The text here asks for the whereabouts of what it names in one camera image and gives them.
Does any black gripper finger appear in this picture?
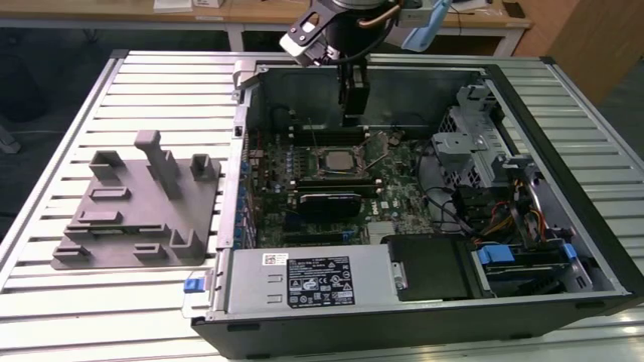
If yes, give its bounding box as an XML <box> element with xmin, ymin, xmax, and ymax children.
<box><xmin>337</xmin><ymin>63</ymin><xmax>353</xmax><ymax>128</ymax></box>
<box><xmin>350</xmin><ymin>64</ymin><xmax>372</xmax><ymax>128</ymax></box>

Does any metal socket cover frame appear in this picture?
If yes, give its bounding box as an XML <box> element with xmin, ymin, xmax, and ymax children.
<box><xmin>356</xmin><ymin>127</ymin><xmax>401</xmax><ymax>170</ymax></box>

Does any silver topped CPU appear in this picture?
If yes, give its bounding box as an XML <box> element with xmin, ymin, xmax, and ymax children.
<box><xmin>321</xmin><ymin>149</ymin><xmax>361</xmax><ymax>171</ymax></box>

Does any CPU socket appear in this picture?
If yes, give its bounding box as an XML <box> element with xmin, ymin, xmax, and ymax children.
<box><xmin>310</xmin><ymin>146</ymin><xmax>372</xmax><ymax>179</ymax></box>

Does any bank of four RAM slots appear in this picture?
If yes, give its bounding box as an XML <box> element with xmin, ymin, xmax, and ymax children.
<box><xmin>294</xmin><ymin>177</ymin><xmax>382</xmax><ymax>198</ymax></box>
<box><xmin>289</xmin><ymin>125</ymin><xmax>370</xmax><ymax>144</ymax></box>

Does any perforated metal drive cage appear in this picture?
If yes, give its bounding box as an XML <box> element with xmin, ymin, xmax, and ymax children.
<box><xmin>430</xmin><ymin>84</ymin><xmax>510</xmax><ymax>189</ymax></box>

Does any black graphics card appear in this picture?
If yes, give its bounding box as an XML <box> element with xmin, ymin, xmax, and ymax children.
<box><xmin>296</xmin><ymin>191</ymin><xmax>364</xmax><ymax>220</ymax></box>

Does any green motherboard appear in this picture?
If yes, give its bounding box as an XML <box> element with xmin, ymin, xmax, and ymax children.
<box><xmin>240</xmin><ymin>126</ymin><xmax>438</xmax><ymax>250</ymax></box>

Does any silver finned heatsink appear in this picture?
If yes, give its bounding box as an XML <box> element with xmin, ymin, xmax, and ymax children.
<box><xmin>365</xmin><ymin>220</ymin><xmax>397</xmax><ymax>247</ymax></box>

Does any black expansion slot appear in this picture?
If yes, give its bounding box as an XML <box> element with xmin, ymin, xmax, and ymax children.
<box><xmin>282</xmin><ymin>232</ymin><xmax>344</xmax><ymax>245</ymax></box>

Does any brown wooden cabinet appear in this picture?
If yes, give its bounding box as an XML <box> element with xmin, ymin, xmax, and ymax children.
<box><xmin>514</xmin><ymin>0</ymin><xmax>644</xmax><ymax>109</ymax></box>

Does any hard disk in blue carrier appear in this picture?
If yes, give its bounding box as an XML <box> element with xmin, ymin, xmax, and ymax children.
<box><xmin>472</xmin><ymin>242</ymin><xmax>580</xmax><ymax>299</ymax></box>

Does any grey parts rack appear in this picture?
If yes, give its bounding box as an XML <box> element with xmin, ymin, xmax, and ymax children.
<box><xmin>49</xmin><ymin>129</ymin><xmax>225</xmax><ymax>271</ymax></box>

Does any silver power supply box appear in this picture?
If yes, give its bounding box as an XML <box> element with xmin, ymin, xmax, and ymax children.
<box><xmin>220</xmin><ymin>244</ymin><xmax>406</xmax><ymax>317</ymax></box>

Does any light wooden desk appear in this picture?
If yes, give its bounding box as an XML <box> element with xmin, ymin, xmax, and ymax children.
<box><xmin>0</xmin><ymin>0</ymin><xmax>534</xmax><ymax>57</ymax></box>

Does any blue case latch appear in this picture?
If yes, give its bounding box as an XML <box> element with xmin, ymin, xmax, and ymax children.
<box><xmin>182</xmin><ymin>276</ymin><xmax>208</xmax><ymax>296</ymax></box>

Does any black and silver PC case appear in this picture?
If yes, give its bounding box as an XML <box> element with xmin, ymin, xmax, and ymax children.
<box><xmin>178</xmin><ymin>58</ymin><xmax>644</xmax><ymax>361</ymax></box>

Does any grey chair base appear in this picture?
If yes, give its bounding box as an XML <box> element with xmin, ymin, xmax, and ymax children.
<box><xmin>0</xmin><ymin>124</ymin><xmax>22</xmax><ymax>155</ymax></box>

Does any black cable with plug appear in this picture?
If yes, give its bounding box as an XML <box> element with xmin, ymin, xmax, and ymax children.
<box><xmin>321</xmin><ymin>14</ymin><xmax>398</xmax><ymax>69</ymax></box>

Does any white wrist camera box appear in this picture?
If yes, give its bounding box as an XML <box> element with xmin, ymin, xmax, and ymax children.
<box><xmin>278</xmin><ymin>9</ymin><xmax>330</xmax><ymax>69</ymax></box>

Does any grey corner bracket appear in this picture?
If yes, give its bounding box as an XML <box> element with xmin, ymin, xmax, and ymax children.
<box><xmin>232</xmin><ymin>59</ymin><xmax>264</xmax><ymax>102</ymax></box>

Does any yellow red power wire bundle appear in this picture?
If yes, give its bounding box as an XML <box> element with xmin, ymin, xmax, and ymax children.
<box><xmin>474</xmin><ymin>179</ymin><xmax>549</xmax><ymax>244</ymax></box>

